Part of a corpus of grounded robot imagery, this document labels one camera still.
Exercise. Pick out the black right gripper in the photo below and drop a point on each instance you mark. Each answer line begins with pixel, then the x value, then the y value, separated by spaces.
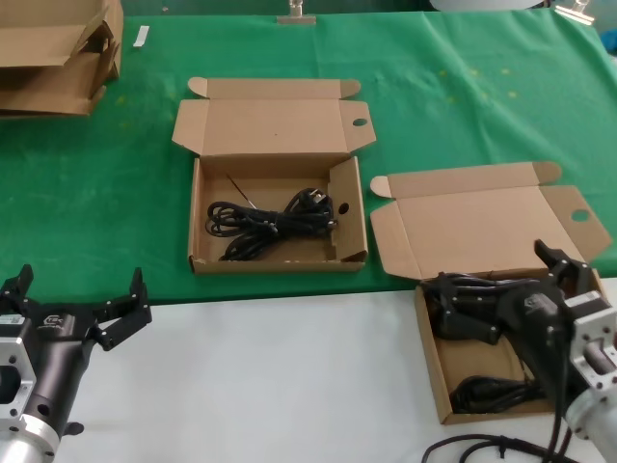
pixel 535 328

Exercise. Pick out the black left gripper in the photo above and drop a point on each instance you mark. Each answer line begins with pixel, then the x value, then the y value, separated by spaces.
pixel 62 337

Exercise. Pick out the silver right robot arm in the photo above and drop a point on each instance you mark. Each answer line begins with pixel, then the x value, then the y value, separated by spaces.
pixel 595 415

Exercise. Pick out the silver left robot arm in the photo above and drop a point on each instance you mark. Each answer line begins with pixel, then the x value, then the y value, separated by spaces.
pixel 24 441

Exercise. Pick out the open brown cardboard box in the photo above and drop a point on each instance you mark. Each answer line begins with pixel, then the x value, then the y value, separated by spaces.
pixel 270 125
pixel 482 226

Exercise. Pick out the folded brown cardboard box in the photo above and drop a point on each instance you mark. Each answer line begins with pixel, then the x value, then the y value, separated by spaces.
pixel 43 34
pixel 48 91

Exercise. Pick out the green table cloth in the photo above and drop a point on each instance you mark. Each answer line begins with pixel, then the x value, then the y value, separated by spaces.
pixel 96 193

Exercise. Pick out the small white strip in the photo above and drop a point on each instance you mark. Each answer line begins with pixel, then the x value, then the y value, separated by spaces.
pixel 141 37

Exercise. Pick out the silver metal table clip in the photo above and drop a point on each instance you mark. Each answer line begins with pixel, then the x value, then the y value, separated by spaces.
pixel 296 18
pixel 576 12

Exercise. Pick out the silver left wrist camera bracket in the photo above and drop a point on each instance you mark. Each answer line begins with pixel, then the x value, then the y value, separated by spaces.
pixel 17 376

